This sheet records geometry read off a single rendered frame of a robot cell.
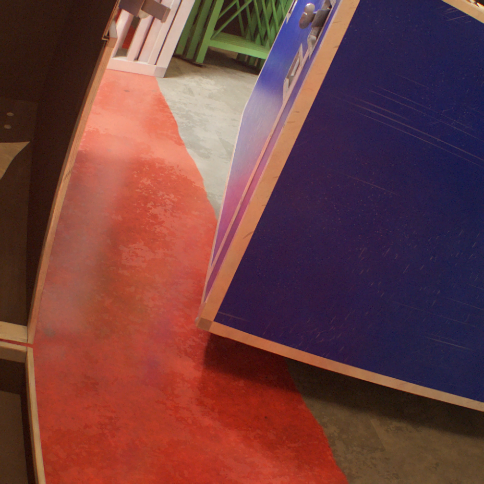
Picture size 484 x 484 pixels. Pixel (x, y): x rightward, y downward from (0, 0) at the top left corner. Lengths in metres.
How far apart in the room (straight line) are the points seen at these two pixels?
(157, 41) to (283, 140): 1.82
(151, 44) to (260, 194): 1.82
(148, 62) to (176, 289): 1.45
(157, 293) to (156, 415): 0.41
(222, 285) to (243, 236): 0.11
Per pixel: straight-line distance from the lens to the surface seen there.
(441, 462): 1.65
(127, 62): 2.92
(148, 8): 0.91
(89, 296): 1.59
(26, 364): 1.17
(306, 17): 1.24
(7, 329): 1.18
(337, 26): 1.10
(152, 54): 2.94
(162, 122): 2.53
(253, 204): 1.21
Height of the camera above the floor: 0.98
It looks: 29 degrees down
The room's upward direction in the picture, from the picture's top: 25 degrees clockwise
